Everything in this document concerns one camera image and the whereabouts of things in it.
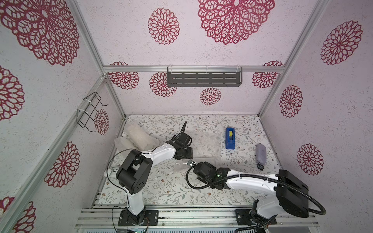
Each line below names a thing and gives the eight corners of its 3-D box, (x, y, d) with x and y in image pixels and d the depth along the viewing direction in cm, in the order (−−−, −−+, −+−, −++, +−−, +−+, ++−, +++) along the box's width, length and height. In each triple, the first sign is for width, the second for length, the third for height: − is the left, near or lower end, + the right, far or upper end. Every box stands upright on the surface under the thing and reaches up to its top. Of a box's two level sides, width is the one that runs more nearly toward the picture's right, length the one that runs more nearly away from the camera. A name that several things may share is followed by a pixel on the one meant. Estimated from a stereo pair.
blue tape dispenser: (225, 148, 103) (227, 143, 98) (225, 133, 112) (227, 127, 107) (233, 150, 102) (236, 144, 97) (232, 134, 112) (235, 128, 106)
